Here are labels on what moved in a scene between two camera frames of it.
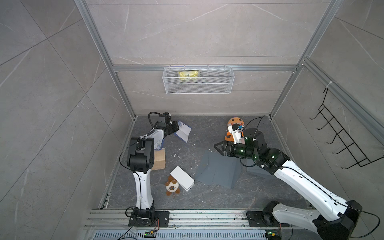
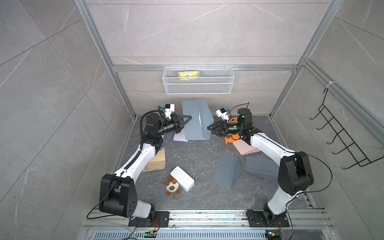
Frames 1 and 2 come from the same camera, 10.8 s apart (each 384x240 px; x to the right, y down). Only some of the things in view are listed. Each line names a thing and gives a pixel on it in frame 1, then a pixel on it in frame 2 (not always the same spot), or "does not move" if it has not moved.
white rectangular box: [183, 178] does not move
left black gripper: [175, 125] → [177, 126]
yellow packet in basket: [188, 75] does not move
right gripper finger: [219, 147] → [216, 130]
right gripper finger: [220, 145] → [216, 125]
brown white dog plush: [172, 185] does not move
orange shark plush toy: [237, 123] does not move
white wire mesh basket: [198, 80] does not move
